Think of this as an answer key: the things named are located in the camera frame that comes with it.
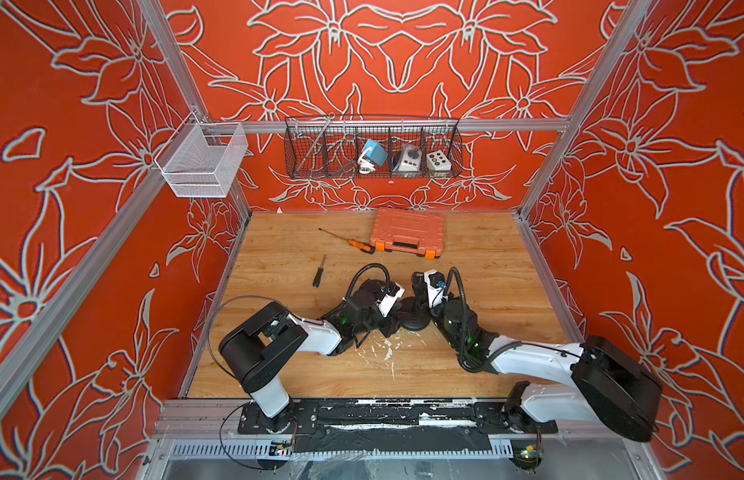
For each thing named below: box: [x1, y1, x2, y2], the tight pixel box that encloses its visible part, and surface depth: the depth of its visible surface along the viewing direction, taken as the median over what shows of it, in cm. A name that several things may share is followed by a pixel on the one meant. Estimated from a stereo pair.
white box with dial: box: [398, 144, 422, 178], surface depth 93 cm
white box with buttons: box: [426, 150, 452, 179], surface depth 96 cm
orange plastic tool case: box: [370, 208, 445, 260], surface depth 108 cm
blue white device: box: [357, 139, 388, 175], surface depth 86 cm
